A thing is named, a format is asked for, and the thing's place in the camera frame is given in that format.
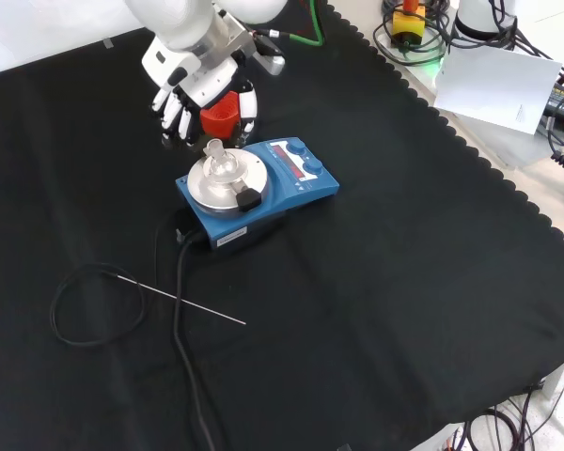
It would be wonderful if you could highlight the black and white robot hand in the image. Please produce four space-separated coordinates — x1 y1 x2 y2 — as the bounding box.
141 36 260 148

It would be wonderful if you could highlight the clear glass round-bottom flask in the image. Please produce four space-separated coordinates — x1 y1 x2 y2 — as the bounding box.
201 138 242 190

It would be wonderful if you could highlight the heater with blue base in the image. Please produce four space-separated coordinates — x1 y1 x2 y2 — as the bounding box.
175 136 341 254

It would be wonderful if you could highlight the yellow stop button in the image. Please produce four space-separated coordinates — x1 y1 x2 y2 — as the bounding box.
391 0 427 49

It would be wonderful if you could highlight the thin steel temperature probe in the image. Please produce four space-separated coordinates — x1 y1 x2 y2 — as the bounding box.
116 274 247 326

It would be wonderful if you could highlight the black bench cloth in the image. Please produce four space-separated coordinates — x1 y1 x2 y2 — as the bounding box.
0 0 564 451

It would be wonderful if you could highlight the white paper sheet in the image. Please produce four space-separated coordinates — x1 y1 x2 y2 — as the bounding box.
432 45 564 137

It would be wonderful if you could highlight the red ribbed plastic ring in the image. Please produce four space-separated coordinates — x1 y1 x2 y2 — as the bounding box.
199 91 242 140

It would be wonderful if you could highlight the green cable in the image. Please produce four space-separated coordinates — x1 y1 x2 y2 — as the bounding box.
289 0 329 48

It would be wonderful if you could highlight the thin black probe cable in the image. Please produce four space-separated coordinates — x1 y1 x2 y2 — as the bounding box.
49 220 165 348

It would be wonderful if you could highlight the thick black power cable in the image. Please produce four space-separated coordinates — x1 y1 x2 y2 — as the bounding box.
170 224 227 451

